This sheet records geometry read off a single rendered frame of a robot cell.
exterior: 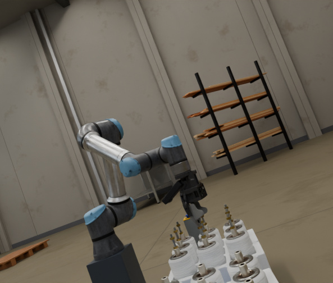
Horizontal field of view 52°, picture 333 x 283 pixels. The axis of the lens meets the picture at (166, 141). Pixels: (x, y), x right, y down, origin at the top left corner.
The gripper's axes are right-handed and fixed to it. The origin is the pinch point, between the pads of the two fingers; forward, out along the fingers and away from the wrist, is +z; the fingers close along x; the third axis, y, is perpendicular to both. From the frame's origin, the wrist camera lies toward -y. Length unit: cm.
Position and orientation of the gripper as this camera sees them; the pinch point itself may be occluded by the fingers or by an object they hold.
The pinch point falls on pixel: (196, 223)
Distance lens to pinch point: 139.4
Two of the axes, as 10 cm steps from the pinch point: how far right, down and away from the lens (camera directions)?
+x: 4.5, -1.0, 8.9
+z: 3.6, 9.3, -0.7
